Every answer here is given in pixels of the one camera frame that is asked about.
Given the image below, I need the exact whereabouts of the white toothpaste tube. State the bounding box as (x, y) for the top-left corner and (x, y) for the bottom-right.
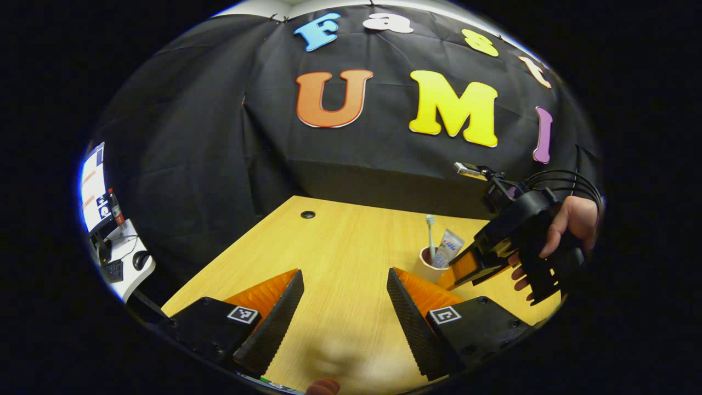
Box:
(432, 229), (466, 269)

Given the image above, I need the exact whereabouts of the black keyboard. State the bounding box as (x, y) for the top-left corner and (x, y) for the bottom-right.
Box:
(100, 259), (126, 284)

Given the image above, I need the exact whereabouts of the computer monitor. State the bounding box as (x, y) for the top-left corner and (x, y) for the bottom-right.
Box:
(80, 143), (109, 234)

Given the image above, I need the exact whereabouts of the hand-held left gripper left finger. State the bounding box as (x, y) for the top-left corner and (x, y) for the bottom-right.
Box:
(156, 268), (305, 378)

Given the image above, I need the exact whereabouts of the wooden desktop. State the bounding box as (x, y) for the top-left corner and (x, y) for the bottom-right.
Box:
(161, 195), (563, 395)

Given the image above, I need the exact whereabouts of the red bottle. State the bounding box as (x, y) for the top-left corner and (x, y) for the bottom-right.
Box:
(107, 188), (124, 227)

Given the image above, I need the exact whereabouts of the beige cup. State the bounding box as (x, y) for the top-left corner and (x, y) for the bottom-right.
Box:
(420, 246), (456, 284)

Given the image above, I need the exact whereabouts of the black cable bundle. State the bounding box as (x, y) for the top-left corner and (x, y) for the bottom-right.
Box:
(524, 168), (604, 212)

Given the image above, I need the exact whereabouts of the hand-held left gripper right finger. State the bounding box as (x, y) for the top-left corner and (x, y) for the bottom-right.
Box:
(387, 267), (533, 382)

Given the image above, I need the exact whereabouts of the white side table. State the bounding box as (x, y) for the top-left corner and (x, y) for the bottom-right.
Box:
(90, 218), (157, 303)

